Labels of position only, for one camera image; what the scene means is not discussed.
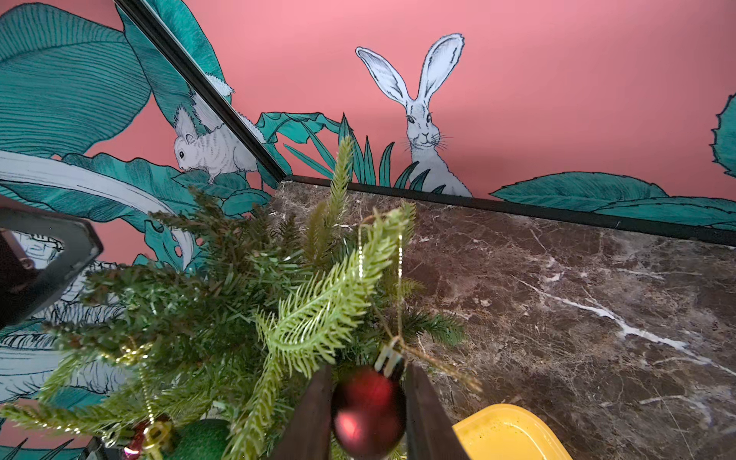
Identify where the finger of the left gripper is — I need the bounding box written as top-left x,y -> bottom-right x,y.
1,205 -> 104,328

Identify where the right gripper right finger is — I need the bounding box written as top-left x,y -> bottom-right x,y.
404,364 -> 470,460

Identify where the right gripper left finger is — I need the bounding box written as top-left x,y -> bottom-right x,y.
269,364 -> 333,460

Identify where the dark red ball ornament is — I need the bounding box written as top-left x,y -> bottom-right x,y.
122,414 -> 177,459
331,366 -> 406,459

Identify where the green glitter ball ornament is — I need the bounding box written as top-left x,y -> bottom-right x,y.
164,419 -> 230,460

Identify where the small artificial christmas tree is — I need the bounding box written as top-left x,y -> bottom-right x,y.
1,138 -> 463,459

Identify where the yellow plastic tray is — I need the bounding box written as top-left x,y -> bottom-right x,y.
453,404 -> 572,460

